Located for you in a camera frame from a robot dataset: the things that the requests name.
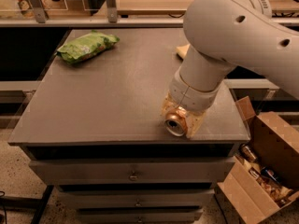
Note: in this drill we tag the top drawer knob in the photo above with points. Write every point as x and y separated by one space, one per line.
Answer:
133 176

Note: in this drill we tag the open cardboard box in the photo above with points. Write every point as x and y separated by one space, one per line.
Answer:
276 144

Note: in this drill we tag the can in cardboard box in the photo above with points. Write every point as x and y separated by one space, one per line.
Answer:
248 153

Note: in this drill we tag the crushed orange soda can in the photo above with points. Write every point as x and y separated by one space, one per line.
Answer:
175 121

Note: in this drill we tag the grey metal shelf rail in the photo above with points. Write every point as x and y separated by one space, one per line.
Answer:
77 14

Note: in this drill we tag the snack packets in box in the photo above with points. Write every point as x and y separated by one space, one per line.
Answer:
278 193

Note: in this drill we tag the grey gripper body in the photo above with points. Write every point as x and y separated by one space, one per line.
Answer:
191 97

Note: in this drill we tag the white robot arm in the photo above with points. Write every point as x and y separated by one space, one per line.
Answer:
222 35

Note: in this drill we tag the yellow sponge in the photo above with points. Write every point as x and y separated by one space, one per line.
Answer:
182 51

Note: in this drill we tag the green chip bag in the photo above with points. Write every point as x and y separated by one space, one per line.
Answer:
85 47

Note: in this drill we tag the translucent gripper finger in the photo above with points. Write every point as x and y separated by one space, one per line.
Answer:
194 121
168 107

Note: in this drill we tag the blue can in box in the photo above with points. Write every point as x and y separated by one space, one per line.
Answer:
270 174

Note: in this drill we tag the grey drawer cabinet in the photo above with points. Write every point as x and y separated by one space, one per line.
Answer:
90 125

